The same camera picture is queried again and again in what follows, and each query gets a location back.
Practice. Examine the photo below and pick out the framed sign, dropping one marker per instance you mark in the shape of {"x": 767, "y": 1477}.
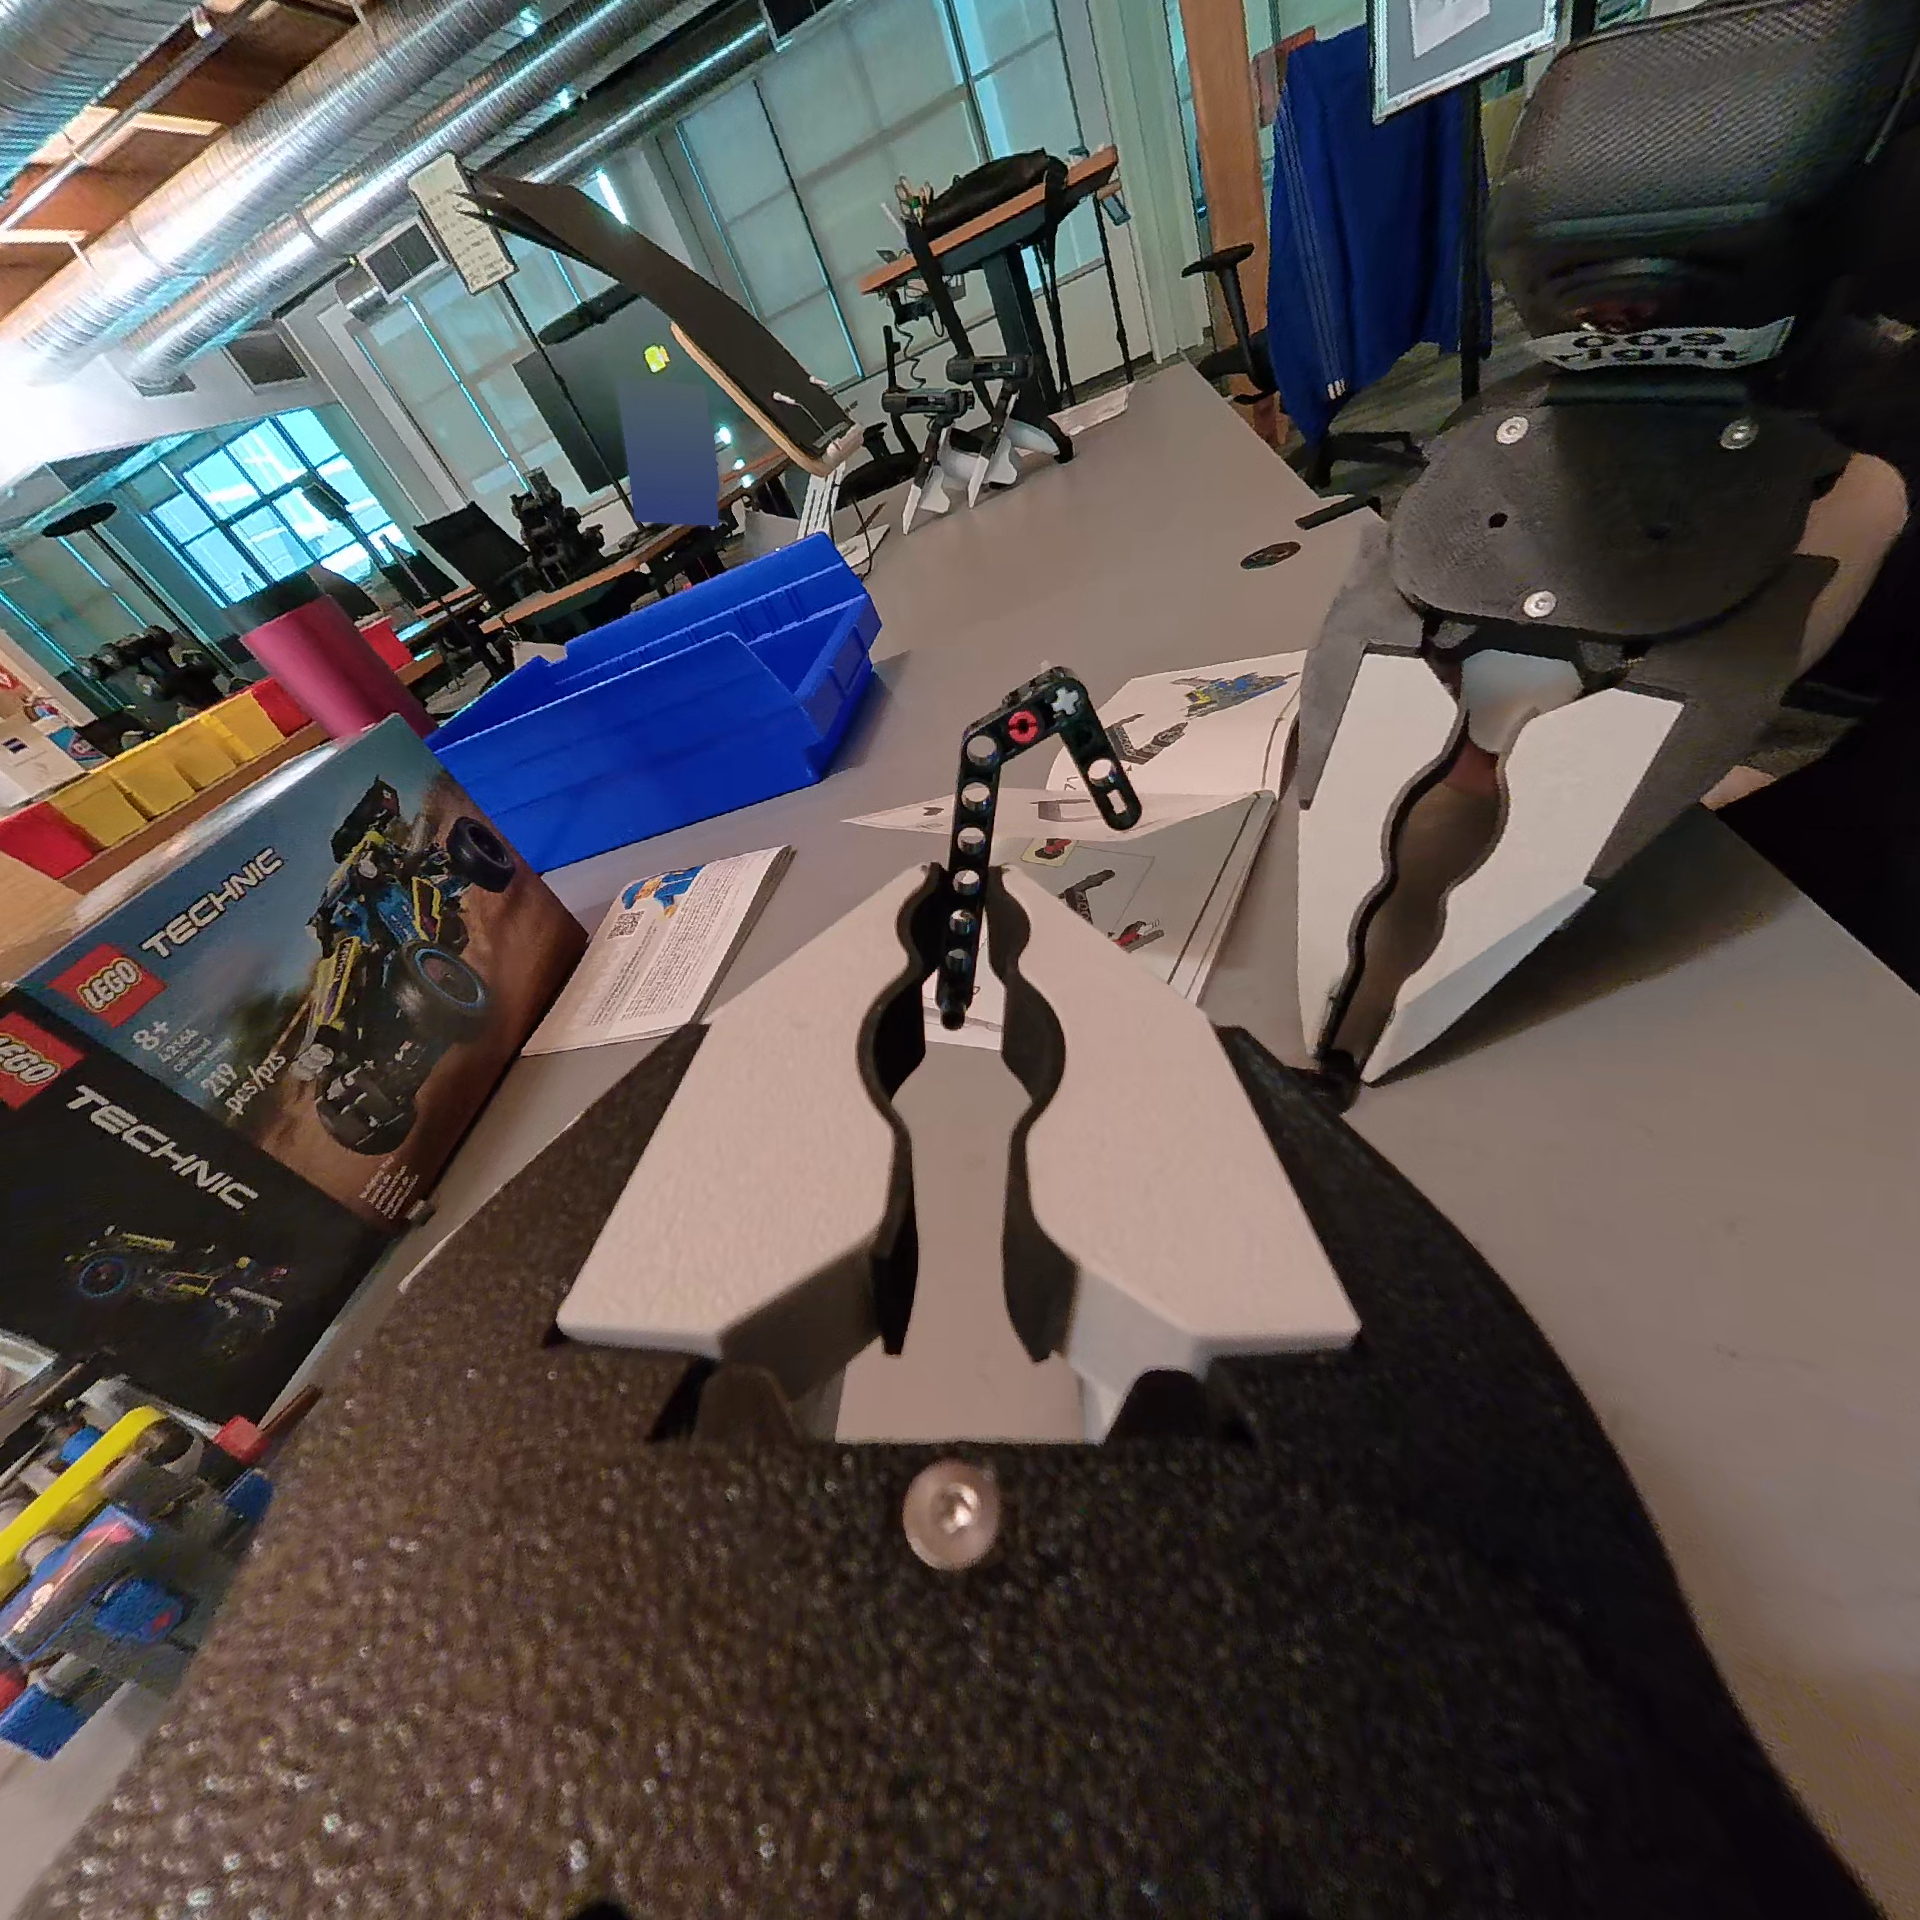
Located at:
{"x": 1463, "y": 45}

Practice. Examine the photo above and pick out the spare hand-held gripper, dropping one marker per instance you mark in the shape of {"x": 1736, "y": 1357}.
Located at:
{"x": 1002, "y": 421}
{"x": 925, "y": 452}

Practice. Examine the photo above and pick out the white sign on pole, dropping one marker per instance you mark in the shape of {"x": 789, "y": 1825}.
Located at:
{"x": 463, "y": 223}

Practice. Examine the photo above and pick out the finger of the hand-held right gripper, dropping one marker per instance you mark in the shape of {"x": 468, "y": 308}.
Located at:
{"x": 1575, "y": 811}
{"x": 1363, "y": 766}

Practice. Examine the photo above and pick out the black monitor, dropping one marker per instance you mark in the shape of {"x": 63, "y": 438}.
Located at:
{"x": 576, "y": 390}

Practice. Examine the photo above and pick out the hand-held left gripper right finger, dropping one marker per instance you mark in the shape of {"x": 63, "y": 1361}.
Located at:
{"x": 1186, "y": 1185}

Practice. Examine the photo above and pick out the toy box with car picture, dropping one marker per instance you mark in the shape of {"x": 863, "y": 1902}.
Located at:
{"x": 270, "y": 960}

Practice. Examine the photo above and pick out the black marker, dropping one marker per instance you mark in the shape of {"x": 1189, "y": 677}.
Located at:
{"x": 1339, "y": 512}

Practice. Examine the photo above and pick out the silver air duct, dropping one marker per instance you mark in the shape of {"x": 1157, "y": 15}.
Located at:
{"x": 345, "y": 165}

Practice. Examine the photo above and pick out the wooden standing desk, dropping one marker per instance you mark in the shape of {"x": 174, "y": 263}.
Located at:
{"x": 1019, "y": 225}

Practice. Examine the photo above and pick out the black bag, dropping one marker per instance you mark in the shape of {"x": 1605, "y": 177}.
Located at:
{"x": 990, "y": 190}

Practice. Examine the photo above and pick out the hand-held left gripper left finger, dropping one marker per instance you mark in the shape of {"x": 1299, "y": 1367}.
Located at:
{"x": 721, "y": 1172}

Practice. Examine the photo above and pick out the small white leaflet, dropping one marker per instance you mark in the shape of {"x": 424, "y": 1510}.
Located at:
{"x": 669, "y": 954}

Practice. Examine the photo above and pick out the heap of toy bricks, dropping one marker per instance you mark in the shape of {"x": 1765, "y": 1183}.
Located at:
{"x": 105, "y": 1559}

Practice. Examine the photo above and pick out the person's right forearm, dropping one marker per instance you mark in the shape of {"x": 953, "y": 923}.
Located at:
{"x": 1861, "y": 863}

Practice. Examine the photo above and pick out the person's right hand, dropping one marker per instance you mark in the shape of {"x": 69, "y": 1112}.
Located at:
{"x": 1875, "y": 629}

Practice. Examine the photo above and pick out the curved black panel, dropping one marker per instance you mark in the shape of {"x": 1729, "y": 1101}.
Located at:
{"x": 675, "y": 292}

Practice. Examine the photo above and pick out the black toy brick model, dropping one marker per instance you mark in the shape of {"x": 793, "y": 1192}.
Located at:
{"x": 970, "y": 840}

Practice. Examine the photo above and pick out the pink tumbler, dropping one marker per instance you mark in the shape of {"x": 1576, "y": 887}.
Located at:
{"x": 323, "y": 668}

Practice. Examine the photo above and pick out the open instruction booklet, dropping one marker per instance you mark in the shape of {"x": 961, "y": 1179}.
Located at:
{"x": 1200, "y": 870}

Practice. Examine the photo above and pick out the blue hanging cloth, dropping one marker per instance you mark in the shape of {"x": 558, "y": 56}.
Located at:
{"x": 1373, "y": 225}

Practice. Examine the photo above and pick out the black toy box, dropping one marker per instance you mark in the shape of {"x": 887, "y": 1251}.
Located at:
{"x": 134, "y": 1201}

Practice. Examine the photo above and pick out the black office chair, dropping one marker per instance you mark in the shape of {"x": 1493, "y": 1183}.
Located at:
{"x": 1232, "y": 322}
{"x": 474, "y": 547}

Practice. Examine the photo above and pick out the blue plastic bin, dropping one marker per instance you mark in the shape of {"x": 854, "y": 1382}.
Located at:
{"x": 628, "y": 766}
{"x": 794, "y": 600}

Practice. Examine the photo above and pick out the red plastic bin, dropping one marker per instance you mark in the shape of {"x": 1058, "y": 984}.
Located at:
{"x": 45, "y": 848}

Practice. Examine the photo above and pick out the row of yellow bins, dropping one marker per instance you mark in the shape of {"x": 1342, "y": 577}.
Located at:
{"x": 165, "y": 766}

